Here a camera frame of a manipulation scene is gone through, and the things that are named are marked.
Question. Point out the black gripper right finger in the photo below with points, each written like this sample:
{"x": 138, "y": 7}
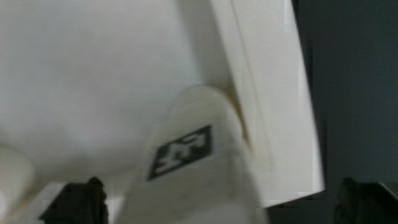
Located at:
{"x": 367, "y": 203}

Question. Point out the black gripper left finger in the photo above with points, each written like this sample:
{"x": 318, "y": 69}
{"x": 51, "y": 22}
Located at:
{"x": 79, "y": 206}

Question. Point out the white leg with tag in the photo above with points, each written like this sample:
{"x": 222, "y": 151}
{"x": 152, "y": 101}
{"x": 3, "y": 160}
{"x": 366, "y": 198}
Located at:
{"x": 195, "y": 187}

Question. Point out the white square tabletop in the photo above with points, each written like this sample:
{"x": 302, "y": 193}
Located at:
{"x": 103, "y": 57}

